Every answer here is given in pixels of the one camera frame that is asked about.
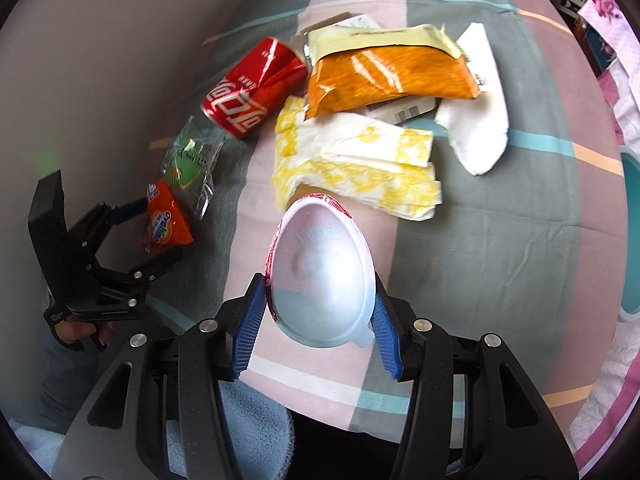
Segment red soda can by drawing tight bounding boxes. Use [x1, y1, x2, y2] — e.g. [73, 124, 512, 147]
[201, 36, 310, 140]

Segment orange snack bag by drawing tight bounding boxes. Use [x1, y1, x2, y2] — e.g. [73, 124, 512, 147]
[304, 44, 482, 120]

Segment grey blue trousers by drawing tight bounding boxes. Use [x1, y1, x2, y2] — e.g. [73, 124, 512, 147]
[37, 340, 101, 426]

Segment striped pastel bedsheet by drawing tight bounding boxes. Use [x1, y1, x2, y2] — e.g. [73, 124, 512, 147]
[145, 0, 626, 448]

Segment cream yellow foil wrapper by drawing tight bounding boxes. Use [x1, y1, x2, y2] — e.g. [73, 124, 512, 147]
[292, 12, 466, 68]

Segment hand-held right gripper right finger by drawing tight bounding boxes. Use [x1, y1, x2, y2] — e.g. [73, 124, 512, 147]
[370, 275, 593, 480]

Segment orange snack packet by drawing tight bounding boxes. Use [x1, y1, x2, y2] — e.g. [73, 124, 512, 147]
[140, 180, 196, 255]

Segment clear packet with green label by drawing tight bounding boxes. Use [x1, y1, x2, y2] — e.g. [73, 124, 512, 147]
[161, 115, 226, 221]

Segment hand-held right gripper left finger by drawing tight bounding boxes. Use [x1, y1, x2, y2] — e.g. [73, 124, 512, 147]
[50, 272, 268, 480]

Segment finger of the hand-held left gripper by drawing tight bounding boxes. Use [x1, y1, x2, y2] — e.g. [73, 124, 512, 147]
[90, 247, 183, 293]
[67, 197, 151, 261]

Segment yellow patterned tissue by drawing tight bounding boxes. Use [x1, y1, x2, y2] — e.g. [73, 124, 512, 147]
[270, 96, 443, 222]

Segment pink floral blanket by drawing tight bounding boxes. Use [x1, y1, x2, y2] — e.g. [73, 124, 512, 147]
[570, 0, 640, 478]

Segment person's left hand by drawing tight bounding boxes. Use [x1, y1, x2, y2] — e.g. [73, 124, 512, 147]
[52, 317, 113, 351]

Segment white cardboard box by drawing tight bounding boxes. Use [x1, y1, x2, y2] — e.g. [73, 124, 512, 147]
[434, 22, 511, 177]

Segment white egg-shaped plastic shell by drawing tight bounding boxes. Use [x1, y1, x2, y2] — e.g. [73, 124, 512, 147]
[269, 191, 377, 351]

